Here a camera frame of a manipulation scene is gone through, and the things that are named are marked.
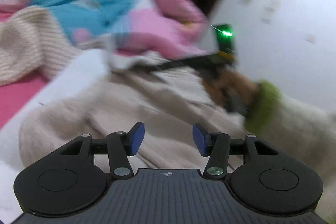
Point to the cream fleece garment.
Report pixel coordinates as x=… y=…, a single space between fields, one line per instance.
x=105 y=108

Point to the white garment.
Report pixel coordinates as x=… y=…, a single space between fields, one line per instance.
x=15 y=187

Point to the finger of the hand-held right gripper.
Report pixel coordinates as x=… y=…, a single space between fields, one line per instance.
x=178 y=65

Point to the beige white houndstooth coat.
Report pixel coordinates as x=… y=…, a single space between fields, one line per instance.
x=26 y=43

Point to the pink floral blanket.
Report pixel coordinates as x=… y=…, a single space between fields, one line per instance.
x=15 y=98

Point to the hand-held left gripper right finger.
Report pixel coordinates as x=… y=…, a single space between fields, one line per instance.
x=199 y=140

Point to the person's right hand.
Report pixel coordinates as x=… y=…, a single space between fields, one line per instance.
x=231 y=90

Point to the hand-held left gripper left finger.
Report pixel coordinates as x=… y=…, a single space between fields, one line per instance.
x=137 y=138

